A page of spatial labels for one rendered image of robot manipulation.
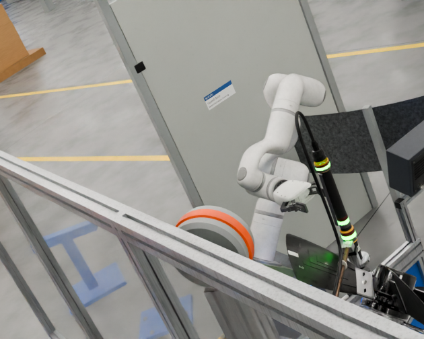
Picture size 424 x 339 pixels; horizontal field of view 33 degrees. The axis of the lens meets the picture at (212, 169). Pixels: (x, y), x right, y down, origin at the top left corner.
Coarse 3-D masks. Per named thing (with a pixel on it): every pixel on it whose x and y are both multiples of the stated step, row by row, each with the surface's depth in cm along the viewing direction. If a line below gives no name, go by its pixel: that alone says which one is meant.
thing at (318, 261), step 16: (288, 240) 209; (304, 240) 213; (304, 256) 205; (320, 256) 208; (336, 256) 211; (304, 272) 199; (320, 272) 203; (336, 272) 206; (352, 272) 209; (352, 288) 206
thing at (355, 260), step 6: (342, 246) 210; (348, 246) 209; (354, 246) 211; (354, 252) 209; (366, 252) 218; (348, 258) 213; (354, 258) 212; (366, 258) 215; (354, 264) 213; (360, 264) 213; (366, 264) 214
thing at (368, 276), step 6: (360, 270) 212; (360, 276) 211; (366, 276) 212; (360, 282) 209; (372, 282) 211; (360, 288) 208; (366, 288) 209; (372, 288) 210; (360, 294) 206; (366, 294) 208; (372, 294) 209
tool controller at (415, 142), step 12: (420, 132) 276; (396, 144) 274; (408, 144) 272; (420, 144) 271; (396, 156) 269; (408, 156) 267; (420, 156) 268; (396, 168) 273; (408, 168) 268; (420, 168) 271; (396, 180) 277; (408, 180) 272; (420, 180) 275; (408, 192) 276
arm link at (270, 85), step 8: (272, 80) 260; (280, 80) 259; (264, 88) 262; (272, 88) 260; (264, 96) 263; (272, 96) 261; (272, 104) 263; (296, 136) 271; (264, 160) 279; (272, 160) 279; (264, 168) 280; (272, 168) 281
